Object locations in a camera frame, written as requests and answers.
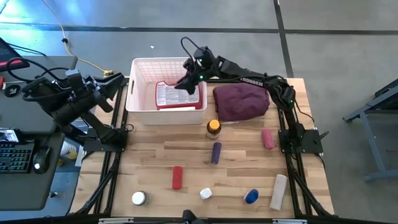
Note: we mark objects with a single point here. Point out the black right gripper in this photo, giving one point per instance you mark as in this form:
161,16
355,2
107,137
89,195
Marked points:
196,74

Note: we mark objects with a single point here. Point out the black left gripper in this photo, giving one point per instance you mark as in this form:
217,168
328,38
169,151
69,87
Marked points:
91,90

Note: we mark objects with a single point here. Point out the red first aid kit box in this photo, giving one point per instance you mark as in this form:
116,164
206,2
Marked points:
174,98

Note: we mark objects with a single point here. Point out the amber bottle with yellow cap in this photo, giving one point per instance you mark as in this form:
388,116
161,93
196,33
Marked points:
214,127

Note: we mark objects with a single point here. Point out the purple bandage roll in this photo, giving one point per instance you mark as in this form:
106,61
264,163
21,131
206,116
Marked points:
216,153

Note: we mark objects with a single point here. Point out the red bandage roll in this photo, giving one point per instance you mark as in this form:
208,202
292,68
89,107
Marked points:
177,178

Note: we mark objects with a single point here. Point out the white melatonin supplement bottle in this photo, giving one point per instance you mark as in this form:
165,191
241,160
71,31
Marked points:
206,193

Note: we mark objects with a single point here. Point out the clear bottle with white cap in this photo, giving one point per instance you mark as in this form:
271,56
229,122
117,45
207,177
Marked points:
140,198

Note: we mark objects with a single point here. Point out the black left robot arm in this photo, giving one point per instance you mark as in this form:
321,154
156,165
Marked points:
62,105

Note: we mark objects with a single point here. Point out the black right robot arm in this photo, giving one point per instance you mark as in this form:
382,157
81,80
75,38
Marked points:
258,81

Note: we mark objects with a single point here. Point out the white perforated plastic basket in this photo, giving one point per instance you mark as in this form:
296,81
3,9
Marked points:
168,118

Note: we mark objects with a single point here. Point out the white sheet under cloth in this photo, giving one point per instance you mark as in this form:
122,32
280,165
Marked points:
228,122

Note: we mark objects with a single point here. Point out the folded purple cloth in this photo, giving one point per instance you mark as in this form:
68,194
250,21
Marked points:
241,101

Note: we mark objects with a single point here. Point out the yellow and white can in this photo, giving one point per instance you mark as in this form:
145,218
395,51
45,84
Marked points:
69,151

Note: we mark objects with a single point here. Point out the white paper beside table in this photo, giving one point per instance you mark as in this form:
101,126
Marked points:
79,157

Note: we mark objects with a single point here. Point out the grey raised desk platform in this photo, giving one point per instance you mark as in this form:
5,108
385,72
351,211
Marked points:
37,115

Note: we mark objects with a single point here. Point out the black computer mouse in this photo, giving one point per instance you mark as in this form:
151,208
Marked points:
42,160

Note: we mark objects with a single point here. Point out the pink bandage roll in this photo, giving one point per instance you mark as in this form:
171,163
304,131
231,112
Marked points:
268,139

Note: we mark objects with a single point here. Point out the round black coaster with logo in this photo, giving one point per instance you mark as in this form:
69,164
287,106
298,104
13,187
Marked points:
12,91

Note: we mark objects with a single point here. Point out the black screen with red strip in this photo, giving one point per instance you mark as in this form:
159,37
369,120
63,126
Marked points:
9,59

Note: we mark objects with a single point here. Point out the small phone screen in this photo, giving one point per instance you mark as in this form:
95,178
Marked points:
9,136

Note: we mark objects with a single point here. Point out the black computer keyboard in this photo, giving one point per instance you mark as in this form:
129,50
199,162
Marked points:
15,158

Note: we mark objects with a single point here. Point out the small black desk knob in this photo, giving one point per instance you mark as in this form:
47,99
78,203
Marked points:
53,194

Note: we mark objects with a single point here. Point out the blue and white round object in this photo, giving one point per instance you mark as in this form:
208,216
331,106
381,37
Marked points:
252,196

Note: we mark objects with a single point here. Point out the black rounded object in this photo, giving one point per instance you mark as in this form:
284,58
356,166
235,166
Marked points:
188,216

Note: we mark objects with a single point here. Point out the large grey desk surface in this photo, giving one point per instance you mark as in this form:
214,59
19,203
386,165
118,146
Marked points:
25,193

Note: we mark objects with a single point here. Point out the beige bandage roll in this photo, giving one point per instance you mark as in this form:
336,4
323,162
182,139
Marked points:
278,193

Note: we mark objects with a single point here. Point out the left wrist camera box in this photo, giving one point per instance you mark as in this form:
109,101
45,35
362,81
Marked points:
73,79

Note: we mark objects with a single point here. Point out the silver frame bracket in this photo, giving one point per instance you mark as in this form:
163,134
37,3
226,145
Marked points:
289,221
112,220

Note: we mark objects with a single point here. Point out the black aluminium table frame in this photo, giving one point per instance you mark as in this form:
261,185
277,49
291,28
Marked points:
236,221

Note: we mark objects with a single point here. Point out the grey metal table frame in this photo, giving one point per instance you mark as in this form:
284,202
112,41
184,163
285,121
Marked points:
370,146

